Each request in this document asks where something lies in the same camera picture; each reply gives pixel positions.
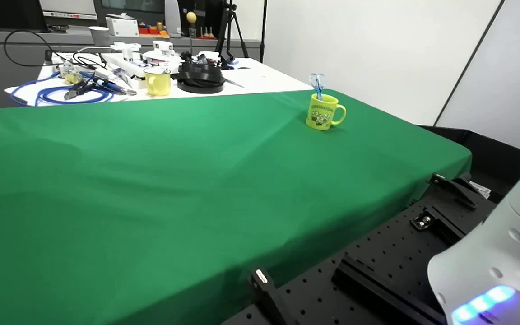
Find blue handled scissors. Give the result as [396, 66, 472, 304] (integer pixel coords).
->
[311, 71, 325, 98]

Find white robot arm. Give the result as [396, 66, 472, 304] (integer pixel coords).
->
[428, 180, 520, 325]

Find yellow cartoon mug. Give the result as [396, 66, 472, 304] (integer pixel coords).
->
[306, 93, 347, 131]

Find green tablecloth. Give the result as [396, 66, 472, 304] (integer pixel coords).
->
[0, 91, 472, 325]

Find small yellow cup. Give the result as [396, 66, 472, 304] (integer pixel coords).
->
[145, 66, 170, 95]

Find black table clamp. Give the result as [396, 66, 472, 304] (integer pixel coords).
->
[251, 266, 298, 325]

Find black tripod pole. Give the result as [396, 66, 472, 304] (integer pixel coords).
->
[432, 0, 506, 126]

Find black coiled cable pile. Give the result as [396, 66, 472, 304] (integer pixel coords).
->
[176, 53, 228, 93]

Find black camera tripod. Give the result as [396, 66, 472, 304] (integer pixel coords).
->
[215, 0, 250, 59]

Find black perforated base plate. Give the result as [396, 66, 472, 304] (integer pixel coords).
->
[221, 176, 495, 325]

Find blue cable loop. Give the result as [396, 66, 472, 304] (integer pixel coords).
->
[9, 75, 116, 107]

